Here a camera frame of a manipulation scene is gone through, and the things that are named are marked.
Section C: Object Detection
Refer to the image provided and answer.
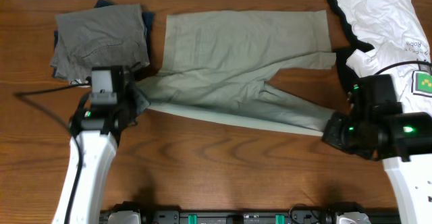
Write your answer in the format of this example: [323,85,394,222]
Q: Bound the khaki green shorts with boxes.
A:
[139,11,336,132]

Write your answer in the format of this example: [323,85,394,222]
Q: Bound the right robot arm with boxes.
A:
[321,112,431,223]

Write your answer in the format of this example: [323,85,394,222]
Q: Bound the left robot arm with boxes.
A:
[52,82,150,223]

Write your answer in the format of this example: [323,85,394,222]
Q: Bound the black garment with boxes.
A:
[325,0,375,96]

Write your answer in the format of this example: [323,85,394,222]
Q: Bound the navy folded garment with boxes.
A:
[51,0,156,80]

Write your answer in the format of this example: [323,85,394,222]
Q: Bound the white printed t-shirt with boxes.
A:
[336,0,431,113]

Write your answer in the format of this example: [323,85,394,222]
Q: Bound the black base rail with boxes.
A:
[99,202,401,224]

